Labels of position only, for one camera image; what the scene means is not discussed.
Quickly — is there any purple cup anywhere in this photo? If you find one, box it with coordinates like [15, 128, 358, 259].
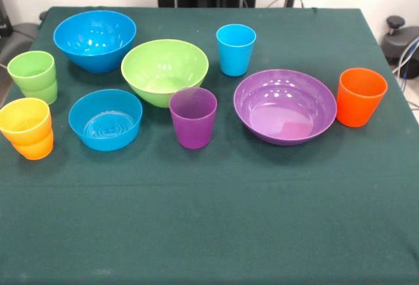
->
[168, 86, 219, 150]

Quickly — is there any blue cup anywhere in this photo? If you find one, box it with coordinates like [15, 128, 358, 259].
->
[215, 24, 257, 77]

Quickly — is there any green bowl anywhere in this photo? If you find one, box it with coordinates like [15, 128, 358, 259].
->
[120, 39, 210, 109]

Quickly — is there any purple bowl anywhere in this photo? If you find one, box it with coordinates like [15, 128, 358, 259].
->
[233, 69, 338, 146]

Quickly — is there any dark green table cloth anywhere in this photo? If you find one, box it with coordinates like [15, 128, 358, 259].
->
[0, 5, 419, 285]

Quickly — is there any small blue bowl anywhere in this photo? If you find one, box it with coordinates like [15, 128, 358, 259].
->
[67, 88, 143, 152]

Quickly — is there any large blue bowl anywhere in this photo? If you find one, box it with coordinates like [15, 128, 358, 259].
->
[53, 10, 137, 74]

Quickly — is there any red-orange cup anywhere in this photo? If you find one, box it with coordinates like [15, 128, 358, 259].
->
[336, 67, 389, 128]

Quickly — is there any green cup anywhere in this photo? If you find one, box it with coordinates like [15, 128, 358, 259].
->
[22, 80, 59, 105]
[7, 50, 57, 94]

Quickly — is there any orange cup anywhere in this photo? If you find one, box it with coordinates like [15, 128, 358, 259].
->
[12, 130, 54, 161]

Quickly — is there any yellow cup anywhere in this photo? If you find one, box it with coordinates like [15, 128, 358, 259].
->
[0, 97, 53, 147]

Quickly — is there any black stand with knob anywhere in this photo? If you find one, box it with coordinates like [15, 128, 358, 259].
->
[381, 15, 419, 79]

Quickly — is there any dark equipment box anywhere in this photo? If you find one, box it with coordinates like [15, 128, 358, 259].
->
[0, 0, 14, 39]

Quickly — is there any blue cable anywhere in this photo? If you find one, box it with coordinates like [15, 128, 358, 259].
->
[392, 34, 419, 81]

